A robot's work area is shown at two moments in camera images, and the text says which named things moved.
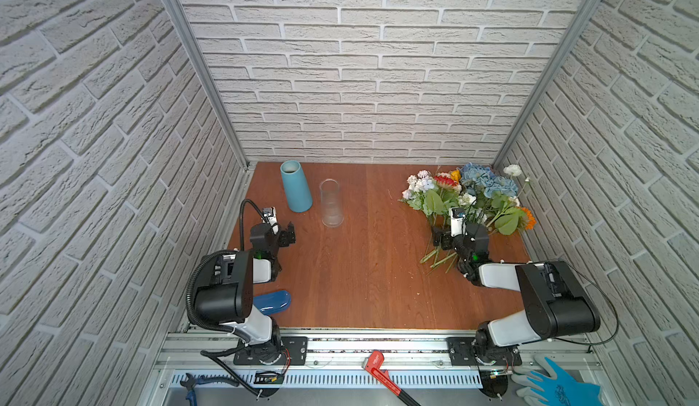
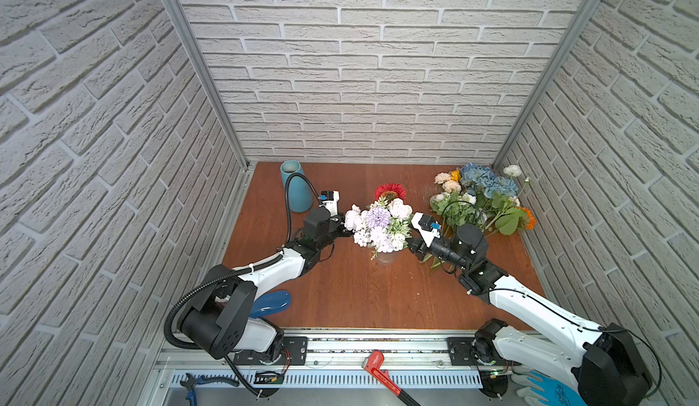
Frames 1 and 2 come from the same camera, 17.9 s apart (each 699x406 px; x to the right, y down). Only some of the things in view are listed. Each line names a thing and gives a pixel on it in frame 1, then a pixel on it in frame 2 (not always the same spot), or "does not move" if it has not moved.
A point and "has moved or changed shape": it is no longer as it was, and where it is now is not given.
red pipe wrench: [374, 364] does not move
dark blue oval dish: [272, 302] does not move
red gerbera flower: [444, 181] -> [391, 191]
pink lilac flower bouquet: [421, 192] -> [383, 227]
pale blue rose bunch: [477, 177] does not move
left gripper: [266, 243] -> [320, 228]
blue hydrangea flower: [500, 184] does not move
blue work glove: [549, 389] does not move
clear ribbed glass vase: [332, 212] has moved or changed shape
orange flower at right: [531, 220] does not move
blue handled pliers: [190, 383] does not move
